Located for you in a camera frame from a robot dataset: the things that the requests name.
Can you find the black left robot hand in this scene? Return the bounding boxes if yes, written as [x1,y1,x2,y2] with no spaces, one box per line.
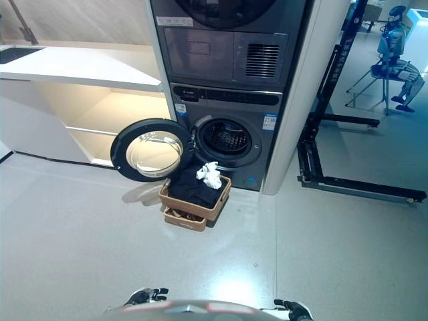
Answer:
[124,287,169,307]

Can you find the metal frame chair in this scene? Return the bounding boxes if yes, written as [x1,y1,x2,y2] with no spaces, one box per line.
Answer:
[344,60,425,116]

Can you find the round black washer door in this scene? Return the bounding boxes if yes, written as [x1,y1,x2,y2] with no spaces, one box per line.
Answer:
[110,117,195,184]

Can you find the small tan wicker basket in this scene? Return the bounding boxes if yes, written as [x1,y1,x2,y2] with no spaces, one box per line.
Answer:
[163,200,228,232]

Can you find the grey stacked dryer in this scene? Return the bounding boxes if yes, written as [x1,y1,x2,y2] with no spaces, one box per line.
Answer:
[149,0,307,93]

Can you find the white counter cabinet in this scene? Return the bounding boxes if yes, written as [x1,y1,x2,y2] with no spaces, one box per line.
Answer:
[0,45,178,168]

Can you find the black sink basin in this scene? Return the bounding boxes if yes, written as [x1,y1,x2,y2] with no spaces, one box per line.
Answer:
[0,47,44,65]

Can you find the grey robot torso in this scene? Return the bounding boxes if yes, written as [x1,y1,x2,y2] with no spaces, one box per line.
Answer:
[103,300,302,321]

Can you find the grey front-load washing machine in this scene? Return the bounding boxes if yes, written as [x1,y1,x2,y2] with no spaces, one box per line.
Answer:
[169,82,285,192]

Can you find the seated blue humanoid robot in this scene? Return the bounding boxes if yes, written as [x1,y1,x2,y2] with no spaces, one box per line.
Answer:
[370,5,424,113]

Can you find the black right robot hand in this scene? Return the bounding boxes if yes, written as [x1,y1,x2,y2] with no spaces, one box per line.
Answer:
[273,299,314,321]

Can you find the black clothes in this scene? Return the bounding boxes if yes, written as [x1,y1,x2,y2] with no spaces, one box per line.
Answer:
[167,166,223,208]

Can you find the white cabinet side panel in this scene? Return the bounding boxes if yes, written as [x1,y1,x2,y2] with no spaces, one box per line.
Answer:
[260,0,350,196]

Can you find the large tan wicker basket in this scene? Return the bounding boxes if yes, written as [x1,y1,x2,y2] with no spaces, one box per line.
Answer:
[158,175,232,221]

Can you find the white dryer label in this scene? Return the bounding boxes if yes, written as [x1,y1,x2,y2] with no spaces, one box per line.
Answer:
[156,17,194,27]

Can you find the white cloth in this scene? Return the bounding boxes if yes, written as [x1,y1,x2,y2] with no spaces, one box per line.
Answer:
[196,161,223,191]

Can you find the white blue kiosk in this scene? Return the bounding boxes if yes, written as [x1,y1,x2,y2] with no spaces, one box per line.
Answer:
[405,8,428,72]

